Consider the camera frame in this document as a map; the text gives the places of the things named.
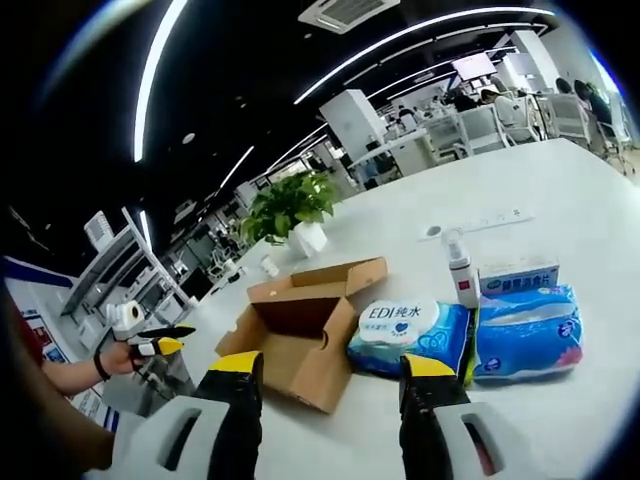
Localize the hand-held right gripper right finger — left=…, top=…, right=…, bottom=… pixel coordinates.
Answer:
left=398, top=353, right=554, bottom=480

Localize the ceiling air conditioner unit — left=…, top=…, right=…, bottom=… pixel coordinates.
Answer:
left=297, top=0, right=401, bottom=35

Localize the small white blue carton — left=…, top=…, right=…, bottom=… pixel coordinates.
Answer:
left=477, top=257, right=561, bottom=301

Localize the person's left hand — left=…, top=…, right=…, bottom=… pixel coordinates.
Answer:
left=101, top=340, right=145, bottom=376

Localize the row of white office chairs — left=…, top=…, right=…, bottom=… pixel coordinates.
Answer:
left=429, top=89, right=631, bottom=166

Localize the white metal shelf rack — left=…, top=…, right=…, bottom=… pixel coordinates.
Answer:
left=59, top=207, right=197, bottom=351

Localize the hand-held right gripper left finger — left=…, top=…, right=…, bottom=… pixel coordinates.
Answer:
left=110, top=349, right=265, bottom=480

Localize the soft item wet wipes pack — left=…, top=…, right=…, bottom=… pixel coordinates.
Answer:
left=346, top=298, right=474, bottom=376

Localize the blue framed wall poster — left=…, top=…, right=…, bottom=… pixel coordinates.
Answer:
left=0, top=254, right=121, bottom=431

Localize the white spray bottle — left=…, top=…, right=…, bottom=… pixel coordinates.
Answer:
left=442, top=227, right=479, bottom=309

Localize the white air cooler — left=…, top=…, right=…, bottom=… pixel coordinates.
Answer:
left=83, top=212, right=110, bottom=250

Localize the brown cardboard shoe box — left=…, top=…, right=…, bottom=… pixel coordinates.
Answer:
left=214, top=256, right=390, bottom=415

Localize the white table socket strip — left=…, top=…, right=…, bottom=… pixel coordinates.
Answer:
left=417, top=209, right=536, bottom=244

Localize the green potted plant white pot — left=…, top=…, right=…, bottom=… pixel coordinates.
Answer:
left=241, top=169, right=341, bottom=259

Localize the person's dark red clothing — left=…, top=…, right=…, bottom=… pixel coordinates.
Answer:
left=0, top=279, right=119, bottom=474

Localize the blue soft tissue pack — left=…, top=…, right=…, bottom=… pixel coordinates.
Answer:
left=472, top=283, right=585, bottom=385

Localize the large display screen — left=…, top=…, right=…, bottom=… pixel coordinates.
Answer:
left=451, top=53, right=495, bottom=81

